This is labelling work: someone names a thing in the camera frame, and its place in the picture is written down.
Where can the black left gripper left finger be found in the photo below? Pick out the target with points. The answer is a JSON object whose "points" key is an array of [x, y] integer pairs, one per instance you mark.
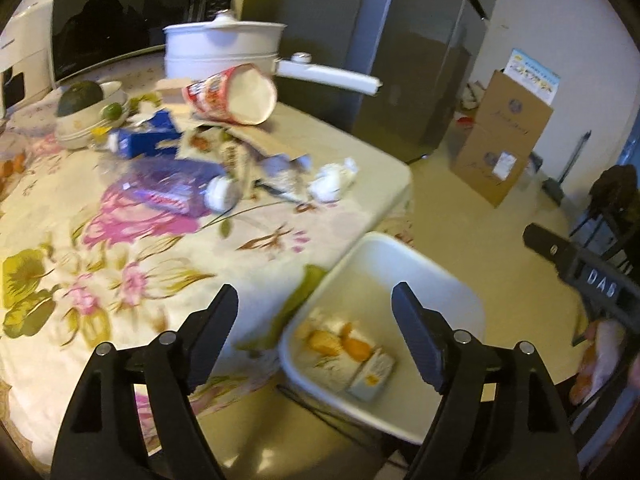
{"points": [[101, 436]]}

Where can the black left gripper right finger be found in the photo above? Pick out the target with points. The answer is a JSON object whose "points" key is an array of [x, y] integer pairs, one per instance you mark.
{"points": [[500, 416]]}

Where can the white tissue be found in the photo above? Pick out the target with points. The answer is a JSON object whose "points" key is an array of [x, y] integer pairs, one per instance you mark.
{"points": [[333, 181]]}

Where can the blue biscuit box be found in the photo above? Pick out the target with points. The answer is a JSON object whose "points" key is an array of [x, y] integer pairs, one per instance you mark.
{"points": [[156, 136]]}

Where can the snack wrapper with print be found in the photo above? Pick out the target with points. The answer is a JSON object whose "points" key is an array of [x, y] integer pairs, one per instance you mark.
{"points": [[218, 146]]}

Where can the red instant noodle cup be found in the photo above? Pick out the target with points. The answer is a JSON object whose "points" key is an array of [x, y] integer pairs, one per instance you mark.
{"points": [[240, 95]]}

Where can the white kitchen appliance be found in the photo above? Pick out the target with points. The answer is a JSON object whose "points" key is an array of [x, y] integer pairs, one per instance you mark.
{"points": [[25, 56]]}

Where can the person's right hand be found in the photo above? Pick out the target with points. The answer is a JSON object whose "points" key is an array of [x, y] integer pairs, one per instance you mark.
{"points": [[606, 342]]}

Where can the dark chair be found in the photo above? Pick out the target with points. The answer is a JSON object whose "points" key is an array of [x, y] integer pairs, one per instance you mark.
{"points": [[614, 199]]}

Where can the broom with dustpan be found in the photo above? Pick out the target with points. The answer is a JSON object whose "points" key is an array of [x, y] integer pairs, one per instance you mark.
{"points": [[553, 188]]}

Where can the small carton in bin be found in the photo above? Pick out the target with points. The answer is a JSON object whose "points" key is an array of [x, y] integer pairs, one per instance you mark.
{"points": [[372, 376]]}

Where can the orange fish-shaped snack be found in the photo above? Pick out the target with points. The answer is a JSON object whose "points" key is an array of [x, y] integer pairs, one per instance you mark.
{"points": [[358, 350]]}

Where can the lower cardboard box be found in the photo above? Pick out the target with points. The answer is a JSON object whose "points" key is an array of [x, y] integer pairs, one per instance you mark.
{"points": [[492, 161]]}

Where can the cardboard box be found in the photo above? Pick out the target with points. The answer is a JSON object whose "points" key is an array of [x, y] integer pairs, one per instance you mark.
{"points": [[492, 161], [513, 113]]}

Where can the upper cardboard box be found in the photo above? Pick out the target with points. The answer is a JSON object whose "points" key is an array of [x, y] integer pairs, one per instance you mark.
{"points": [[513, 113]]}

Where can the white blue poster sheet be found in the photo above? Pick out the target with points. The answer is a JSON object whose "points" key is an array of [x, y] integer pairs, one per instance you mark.
{"points": [[533, 76]]}

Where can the floral tablecloth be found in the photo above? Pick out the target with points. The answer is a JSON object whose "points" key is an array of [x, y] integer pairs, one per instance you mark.
{"points": [[82, 263]]}

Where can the stacked white bowls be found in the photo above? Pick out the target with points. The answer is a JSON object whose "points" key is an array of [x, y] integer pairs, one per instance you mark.
{"points": [[74, 132]]}

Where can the grey steel refrigerator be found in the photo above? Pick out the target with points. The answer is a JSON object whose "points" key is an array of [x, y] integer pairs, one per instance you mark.
{"points": [[422, 51]]}

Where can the green lime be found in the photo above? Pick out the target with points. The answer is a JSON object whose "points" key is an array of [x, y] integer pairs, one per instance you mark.
{"points": [[112, 112]]}

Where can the dark green squash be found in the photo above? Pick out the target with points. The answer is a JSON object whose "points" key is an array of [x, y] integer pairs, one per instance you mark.
{"points": [[79, 96]]}

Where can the white electric cooking pot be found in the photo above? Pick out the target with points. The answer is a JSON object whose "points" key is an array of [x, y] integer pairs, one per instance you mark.
{"points": [[197, 50]]}

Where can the black microwave oven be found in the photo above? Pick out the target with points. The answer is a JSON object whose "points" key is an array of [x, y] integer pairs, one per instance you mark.
{"points": [[89, 33]]}

